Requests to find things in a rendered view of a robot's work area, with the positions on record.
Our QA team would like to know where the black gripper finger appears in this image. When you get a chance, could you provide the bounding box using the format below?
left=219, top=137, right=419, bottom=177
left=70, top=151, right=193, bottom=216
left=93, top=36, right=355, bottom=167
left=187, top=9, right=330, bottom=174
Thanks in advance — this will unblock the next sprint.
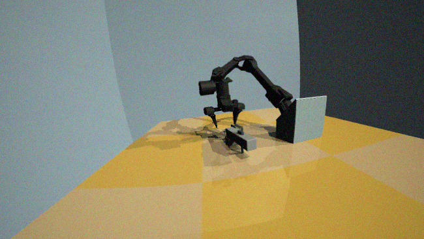
left=208, top=114, right=217, bottom=128
left=233, top=110, right=242, bottom=125

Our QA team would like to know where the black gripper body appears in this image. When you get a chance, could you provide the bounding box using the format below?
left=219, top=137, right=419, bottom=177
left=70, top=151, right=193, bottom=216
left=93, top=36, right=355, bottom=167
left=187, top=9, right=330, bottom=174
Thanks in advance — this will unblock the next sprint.
left=204, top=93, right=245, bottom=115

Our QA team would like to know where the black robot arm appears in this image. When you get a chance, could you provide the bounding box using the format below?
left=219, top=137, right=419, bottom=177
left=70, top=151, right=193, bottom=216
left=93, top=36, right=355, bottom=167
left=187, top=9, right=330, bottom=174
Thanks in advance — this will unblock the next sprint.
left=198, top=56, right=293, bottom=114

